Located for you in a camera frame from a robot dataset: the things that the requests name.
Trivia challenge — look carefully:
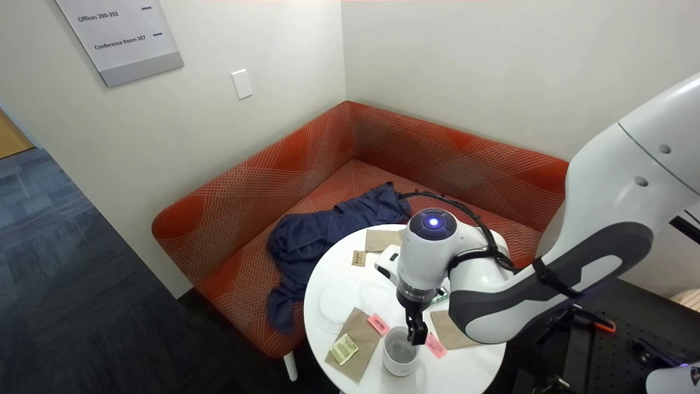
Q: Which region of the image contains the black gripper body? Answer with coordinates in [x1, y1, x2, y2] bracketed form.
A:
[399, 285, 436, 324]

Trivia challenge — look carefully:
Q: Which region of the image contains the white mug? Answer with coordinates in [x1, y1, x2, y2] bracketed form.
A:
[380, 324, 424, 381]

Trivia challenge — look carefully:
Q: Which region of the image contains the pink packet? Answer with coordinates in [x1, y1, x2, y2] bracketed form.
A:
[365, 314, 393, 340]
[424, 333, 449, 361]

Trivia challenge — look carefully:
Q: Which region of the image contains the round white table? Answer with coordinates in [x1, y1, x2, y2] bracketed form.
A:
[303, 223, 511, 394]

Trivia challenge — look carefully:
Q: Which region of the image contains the yellow packet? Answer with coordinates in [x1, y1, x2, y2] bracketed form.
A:
[328, 333, 362, 368]

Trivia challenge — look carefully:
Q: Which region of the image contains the clear round lid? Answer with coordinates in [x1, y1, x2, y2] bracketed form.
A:
[317, 285, 364, 327]

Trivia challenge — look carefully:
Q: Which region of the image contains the dark blue cloth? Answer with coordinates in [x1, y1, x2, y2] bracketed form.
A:
[266, 183, 413, 336]

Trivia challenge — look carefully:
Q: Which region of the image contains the white sofa leg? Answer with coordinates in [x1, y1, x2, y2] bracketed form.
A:
[283, 350, 303, 383]

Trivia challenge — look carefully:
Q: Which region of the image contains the orange corner sofa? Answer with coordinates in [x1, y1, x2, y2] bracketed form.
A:
[149, 98, 572, 363]

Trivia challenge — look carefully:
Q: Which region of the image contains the black side table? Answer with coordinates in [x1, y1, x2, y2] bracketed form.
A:
[511, 281, 700, 394]

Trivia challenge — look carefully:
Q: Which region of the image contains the white rounded device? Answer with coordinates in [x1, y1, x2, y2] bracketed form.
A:
[643, 361, 700, 394]

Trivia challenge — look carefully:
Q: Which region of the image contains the wooden door panel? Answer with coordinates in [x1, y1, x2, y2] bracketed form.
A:
[0, 107, 35, 163]

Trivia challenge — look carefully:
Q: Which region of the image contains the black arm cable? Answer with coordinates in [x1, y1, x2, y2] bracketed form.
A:
[393, 186, 587, 299]

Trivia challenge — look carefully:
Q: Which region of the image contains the orange handled tool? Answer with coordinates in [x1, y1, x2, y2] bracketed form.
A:
[570, 305, 620, 337]

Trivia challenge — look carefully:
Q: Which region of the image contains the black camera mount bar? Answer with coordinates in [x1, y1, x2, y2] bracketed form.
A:
[667, 208, 700, 248]

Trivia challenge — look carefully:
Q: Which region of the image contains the grey wall sign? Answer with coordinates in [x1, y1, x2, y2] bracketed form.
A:
[53, 0, 186, 90]

